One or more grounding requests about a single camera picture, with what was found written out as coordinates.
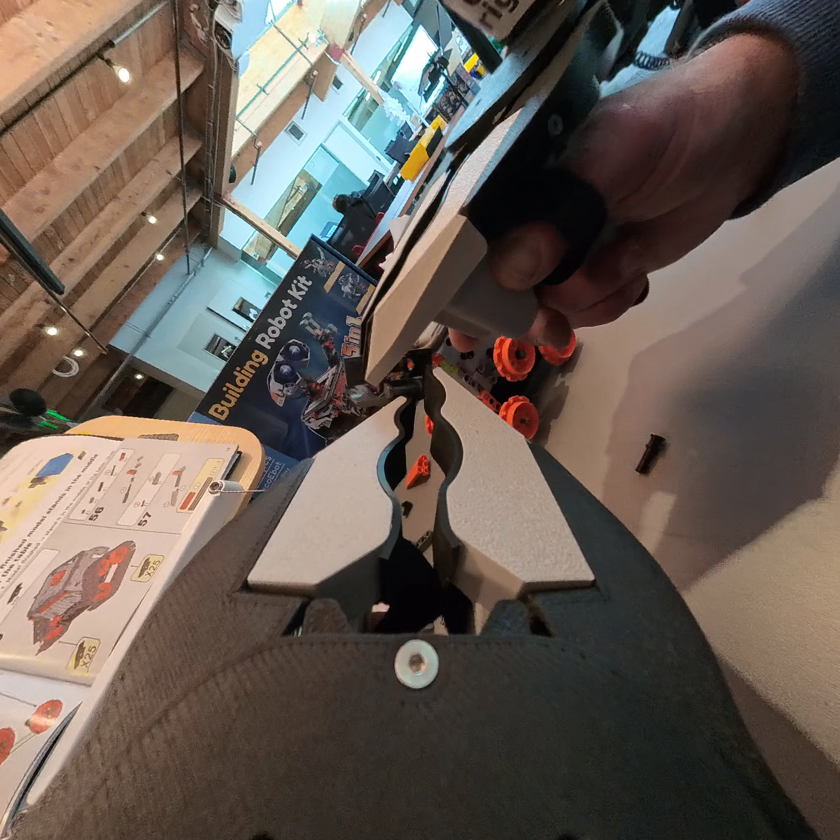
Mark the small black toy pin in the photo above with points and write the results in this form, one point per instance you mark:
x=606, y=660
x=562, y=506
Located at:
x=650, y=453

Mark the person's right hand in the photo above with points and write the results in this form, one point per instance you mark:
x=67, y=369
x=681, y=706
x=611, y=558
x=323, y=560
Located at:
x=683, y=158

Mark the printed instruction manual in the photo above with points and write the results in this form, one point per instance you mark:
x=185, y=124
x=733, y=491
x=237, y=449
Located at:
x=92, y=565

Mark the blue robot kit box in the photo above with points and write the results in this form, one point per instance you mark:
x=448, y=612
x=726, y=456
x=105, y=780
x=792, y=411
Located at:
x=289, y=355

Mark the person's right forearm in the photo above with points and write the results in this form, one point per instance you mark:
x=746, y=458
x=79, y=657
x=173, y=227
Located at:
x=794, y=40

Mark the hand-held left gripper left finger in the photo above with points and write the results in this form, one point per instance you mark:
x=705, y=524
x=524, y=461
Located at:
x=322, y=519

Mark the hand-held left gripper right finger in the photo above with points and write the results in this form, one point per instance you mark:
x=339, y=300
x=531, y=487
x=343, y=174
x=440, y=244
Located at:
x=512, y=512

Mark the wooden book stand white base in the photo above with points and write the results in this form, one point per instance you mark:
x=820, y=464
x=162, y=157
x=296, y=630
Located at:
x=171, y=431

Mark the black grey toy robot vehicle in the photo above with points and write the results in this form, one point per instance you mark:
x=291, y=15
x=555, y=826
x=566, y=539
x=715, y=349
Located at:
x=433, y=361

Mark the orange toy gear wheel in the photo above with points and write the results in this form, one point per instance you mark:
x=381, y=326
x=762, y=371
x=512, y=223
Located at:
x=562, y=351
x=519, y=416
x=515, y=357

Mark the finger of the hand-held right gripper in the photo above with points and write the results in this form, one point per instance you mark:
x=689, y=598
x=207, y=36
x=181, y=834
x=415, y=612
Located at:
x=427, y=282

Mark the small orange toy connector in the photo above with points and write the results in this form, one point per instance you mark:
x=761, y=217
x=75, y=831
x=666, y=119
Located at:
x=418, y=470

